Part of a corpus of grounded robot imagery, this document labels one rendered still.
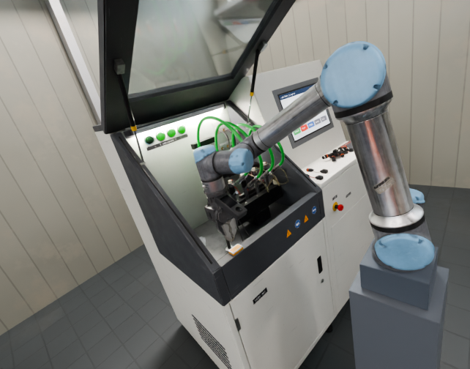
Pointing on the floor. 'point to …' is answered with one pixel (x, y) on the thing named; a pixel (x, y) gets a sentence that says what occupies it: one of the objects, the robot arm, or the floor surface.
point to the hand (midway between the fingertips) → (232, 239)
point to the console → (321, 143)
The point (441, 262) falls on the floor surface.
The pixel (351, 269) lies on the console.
